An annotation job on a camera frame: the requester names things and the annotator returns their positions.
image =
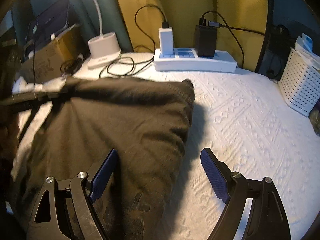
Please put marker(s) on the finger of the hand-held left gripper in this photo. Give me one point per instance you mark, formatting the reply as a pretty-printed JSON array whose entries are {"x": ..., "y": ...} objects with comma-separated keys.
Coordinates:
[{"x": 32, "y": 97}]

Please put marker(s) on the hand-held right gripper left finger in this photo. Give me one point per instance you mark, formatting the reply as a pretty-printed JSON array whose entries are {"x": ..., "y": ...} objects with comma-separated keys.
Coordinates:
[{"x": 103, "y": 175}]

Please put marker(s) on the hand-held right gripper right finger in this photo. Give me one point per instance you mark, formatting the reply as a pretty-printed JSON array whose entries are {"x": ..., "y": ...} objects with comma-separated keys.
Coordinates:
[{"x": 215, "y": 177}]

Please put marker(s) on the brown t-shirt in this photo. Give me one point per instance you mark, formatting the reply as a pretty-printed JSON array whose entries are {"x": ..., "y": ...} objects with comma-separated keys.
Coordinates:
[{"x": 125, "y": 130}]

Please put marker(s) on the white crumpled cloth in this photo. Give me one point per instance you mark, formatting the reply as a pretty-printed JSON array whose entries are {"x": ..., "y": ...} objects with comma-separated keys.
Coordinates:
[{"x": 27, "y": 86}]

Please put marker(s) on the cardboard box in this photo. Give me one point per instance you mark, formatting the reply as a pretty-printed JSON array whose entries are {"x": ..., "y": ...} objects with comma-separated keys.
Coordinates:
[{"x": 50, "y": 57}]

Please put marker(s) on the white tablet stand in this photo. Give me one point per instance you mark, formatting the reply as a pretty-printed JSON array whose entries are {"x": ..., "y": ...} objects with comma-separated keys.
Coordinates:
[{"x": 53, "y": 37}]

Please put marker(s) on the black tablet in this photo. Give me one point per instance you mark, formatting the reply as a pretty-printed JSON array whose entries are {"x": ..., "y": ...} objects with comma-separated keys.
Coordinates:
[{"x": 50, "y": 17}]

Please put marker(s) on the white desk lamp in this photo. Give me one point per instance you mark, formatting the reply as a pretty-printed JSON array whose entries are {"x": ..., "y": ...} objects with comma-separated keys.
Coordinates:
[{"x": 103, "y": 45}]

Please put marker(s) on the dark teal curtain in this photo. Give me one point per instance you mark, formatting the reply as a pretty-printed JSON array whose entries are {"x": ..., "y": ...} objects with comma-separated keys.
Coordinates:
[{"x": 82, "y": 5}]

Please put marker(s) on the white power strip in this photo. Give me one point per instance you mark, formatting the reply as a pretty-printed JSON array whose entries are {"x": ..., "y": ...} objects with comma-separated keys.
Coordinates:
[{"x": 195, "y": 63}]

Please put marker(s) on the white perforated basket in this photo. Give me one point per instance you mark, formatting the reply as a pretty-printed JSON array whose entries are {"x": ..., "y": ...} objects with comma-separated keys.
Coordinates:
[{"x": 297, "y": 85}]

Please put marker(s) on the black charger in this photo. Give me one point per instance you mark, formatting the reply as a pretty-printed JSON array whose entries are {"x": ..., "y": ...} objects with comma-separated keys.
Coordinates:
[{"x": 205, "y": 41}]

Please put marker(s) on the white charger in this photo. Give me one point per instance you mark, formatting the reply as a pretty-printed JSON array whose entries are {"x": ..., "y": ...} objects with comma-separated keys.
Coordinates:
[{"x": 165, "y": 40}]

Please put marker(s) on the blue white packet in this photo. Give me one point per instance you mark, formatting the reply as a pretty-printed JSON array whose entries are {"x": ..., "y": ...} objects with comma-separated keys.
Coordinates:
[{"x": 306, "y": 42}]

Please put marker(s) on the yellow curtain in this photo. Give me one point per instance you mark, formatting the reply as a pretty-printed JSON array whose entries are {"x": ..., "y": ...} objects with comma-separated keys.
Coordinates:
[{"x": 187, "y": 5}]

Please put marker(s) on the black window frame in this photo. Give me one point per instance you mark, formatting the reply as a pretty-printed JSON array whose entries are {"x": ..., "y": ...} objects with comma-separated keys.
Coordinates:
[{"x": 268, "y": 10}]

